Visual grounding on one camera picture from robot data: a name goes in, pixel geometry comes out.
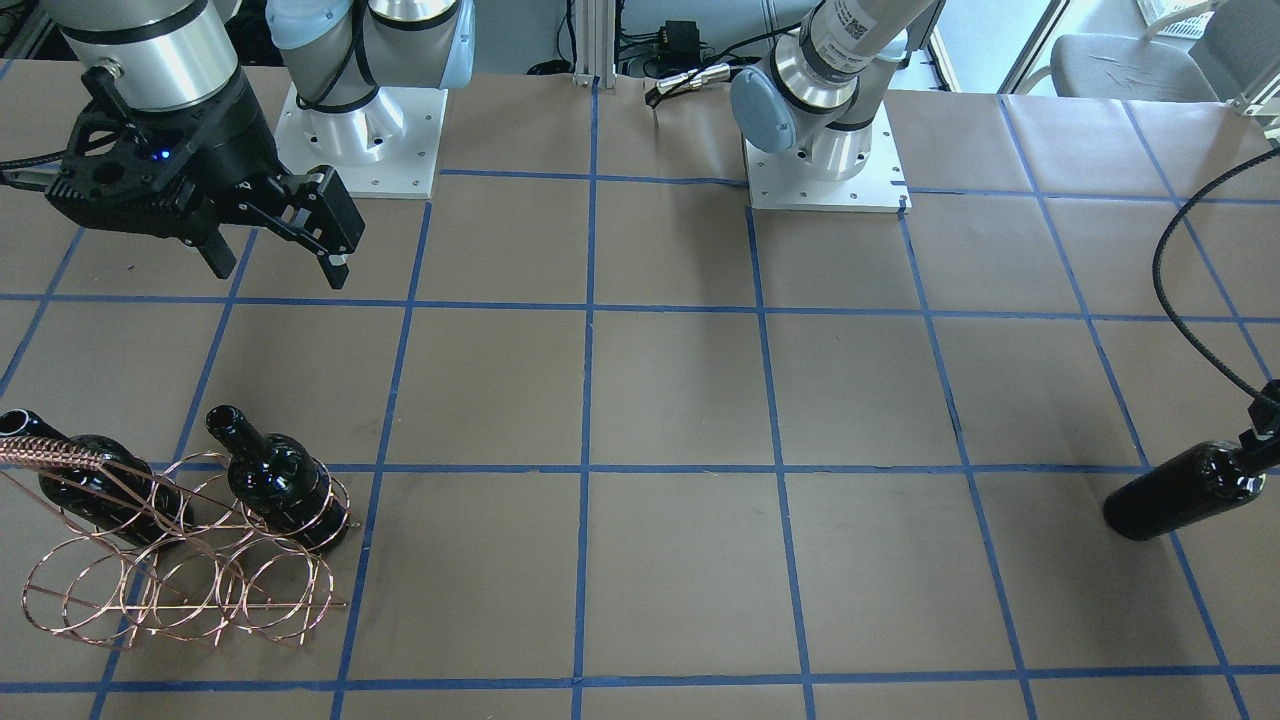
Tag grey office chair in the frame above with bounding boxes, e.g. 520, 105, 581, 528
1012, 1, 1279, 118

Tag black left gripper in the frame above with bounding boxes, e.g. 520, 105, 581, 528
1239, 380, 1279, 462

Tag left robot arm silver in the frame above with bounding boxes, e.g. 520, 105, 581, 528
730, 1, 1263, 474

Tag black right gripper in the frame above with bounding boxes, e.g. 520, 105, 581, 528
46, 67, 365, 290

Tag dark wine bottle rear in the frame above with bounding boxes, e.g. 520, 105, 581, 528
1, 409, 195, 548

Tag aluminium frame post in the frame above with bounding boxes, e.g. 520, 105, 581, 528
570, 0, 620, 94

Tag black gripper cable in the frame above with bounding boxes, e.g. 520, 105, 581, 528
1152, 149, 1280, 409

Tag dark wine bottle carried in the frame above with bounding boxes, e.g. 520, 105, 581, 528
1103, 437, 1279, 541

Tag dark wine bottle front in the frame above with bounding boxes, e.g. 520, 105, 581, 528
205, 404, 349, 553

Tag copper wire wine basket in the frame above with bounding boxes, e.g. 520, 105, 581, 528
3, 437, 349, 650

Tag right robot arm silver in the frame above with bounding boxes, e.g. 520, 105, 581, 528
31, 1, 475, 290

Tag dark wine bottle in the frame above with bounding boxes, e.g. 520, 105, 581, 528
1, 409, 195, 548
205, 404, 349, 553

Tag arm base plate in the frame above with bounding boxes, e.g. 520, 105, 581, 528
275, 86, 451, 200
742, 105, 913, 213

